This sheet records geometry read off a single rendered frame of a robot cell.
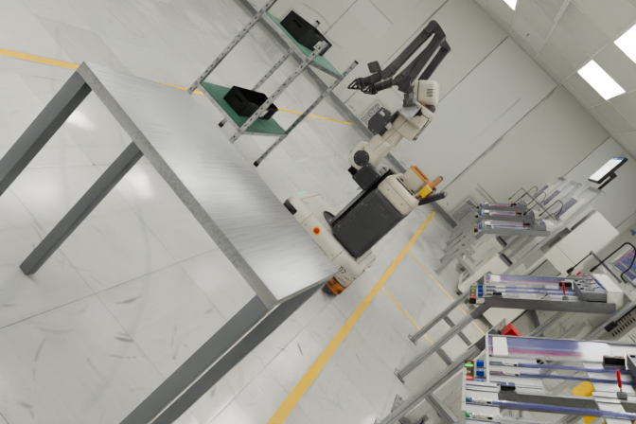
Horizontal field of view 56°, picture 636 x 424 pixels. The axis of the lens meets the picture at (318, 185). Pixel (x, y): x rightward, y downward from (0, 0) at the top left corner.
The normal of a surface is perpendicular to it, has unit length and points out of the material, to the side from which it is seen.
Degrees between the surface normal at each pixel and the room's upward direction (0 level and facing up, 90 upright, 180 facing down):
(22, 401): 0
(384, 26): 90
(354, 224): 90
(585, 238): 90
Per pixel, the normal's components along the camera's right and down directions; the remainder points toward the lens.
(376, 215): -0.26, 0.05
